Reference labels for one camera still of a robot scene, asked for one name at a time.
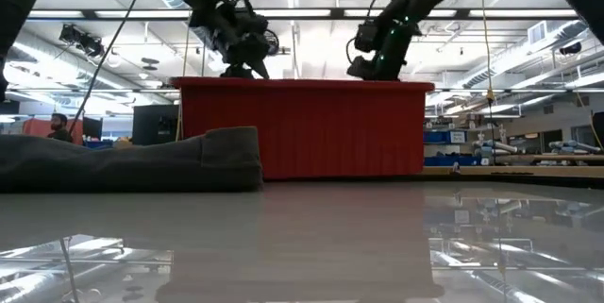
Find white air vent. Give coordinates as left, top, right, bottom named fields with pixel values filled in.
left=527, top=21, right=548, bottom=45

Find large black monitor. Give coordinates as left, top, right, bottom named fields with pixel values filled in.
left=131, top=103, right=181, bottom=146

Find black aluminium table frame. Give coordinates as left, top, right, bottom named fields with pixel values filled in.
left=262, top=175, right=604, bottom=190

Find row of blue bins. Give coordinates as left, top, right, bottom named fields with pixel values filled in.
left=423, top=155, right=482, bottom=167

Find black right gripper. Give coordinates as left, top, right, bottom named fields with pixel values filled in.
left=346, top=5, right=424, bottom=82

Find person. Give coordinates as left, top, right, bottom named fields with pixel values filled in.
left=46, top=112, right=76, bottom=143

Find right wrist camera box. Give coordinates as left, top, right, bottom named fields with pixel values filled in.
left=353, top=22, right=380, bottom=54

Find long black cable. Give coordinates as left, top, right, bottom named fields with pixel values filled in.
left=68, top=0, right=151, bottom=134

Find blue storage bin with label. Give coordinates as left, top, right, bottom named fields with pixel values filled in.
left=423, top=130, right=468, bottom=144

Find beige hanging rope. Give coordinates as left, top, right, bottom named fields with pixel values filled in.
left=174, top=9, right=193, bottom=143

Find red plastic bin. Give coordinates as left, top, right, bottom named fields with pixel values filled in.
left=169, top=76, right=435, bottom=180

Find orange partition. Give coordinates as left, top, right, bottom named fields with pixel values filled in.
left=22, top=118, right=85, bottom=146

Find small black monitor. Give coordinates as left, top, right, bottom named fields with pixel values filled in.
left=82, top=116, right=104, bottom=142

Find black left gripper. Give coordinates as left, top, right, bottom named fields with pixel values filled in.
left=188, top=0, right=280, bottom=80

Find dark grey shorts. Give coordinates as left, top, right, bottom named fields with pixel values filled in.
left=0, top=126, right=264, bottom=194

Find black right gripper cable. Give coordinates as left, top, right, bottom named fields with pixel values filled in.
left=366, top=0, right=411, bottom=19

